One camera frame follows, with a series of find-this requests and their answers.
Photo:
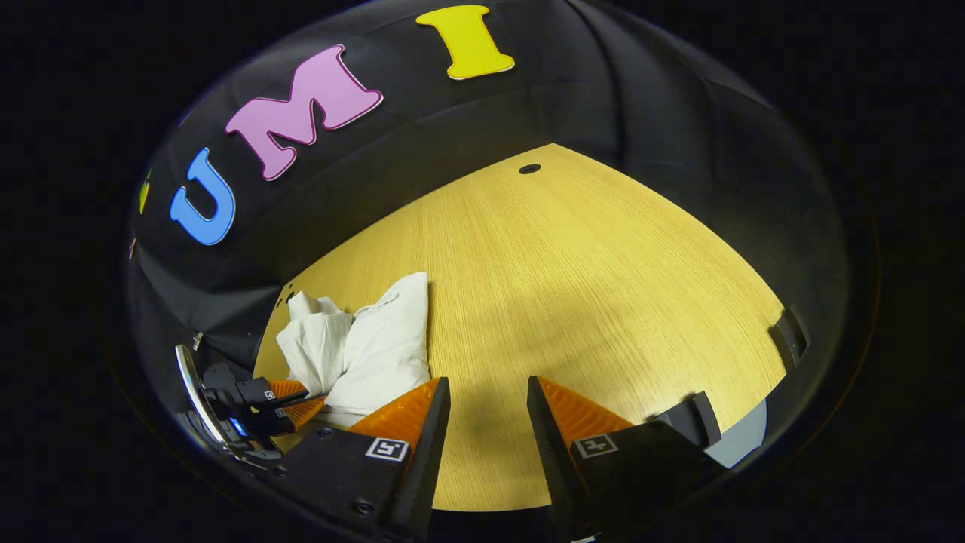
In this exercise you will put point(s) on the black table edge clamp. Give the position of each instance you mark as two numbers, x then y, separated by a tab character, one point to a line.
788	337
695	416

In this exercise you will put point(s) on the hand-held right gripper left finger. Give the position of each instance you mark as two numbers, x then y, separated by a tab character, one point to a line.
426	460

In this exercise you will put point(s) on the black backdrop cloth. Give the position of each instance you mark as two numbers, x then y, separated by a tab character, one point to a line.
452	128

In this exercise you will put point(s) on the white jeans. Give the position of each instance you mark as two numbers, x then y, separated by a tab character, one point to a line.
384	347

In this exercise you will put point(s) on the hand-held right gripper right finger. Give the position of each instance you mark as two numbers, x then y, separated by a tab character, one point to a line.
554	460

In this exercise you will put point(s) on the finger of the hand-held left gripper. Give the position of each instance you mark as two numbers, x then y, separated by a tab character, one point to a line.
256	392
301	413

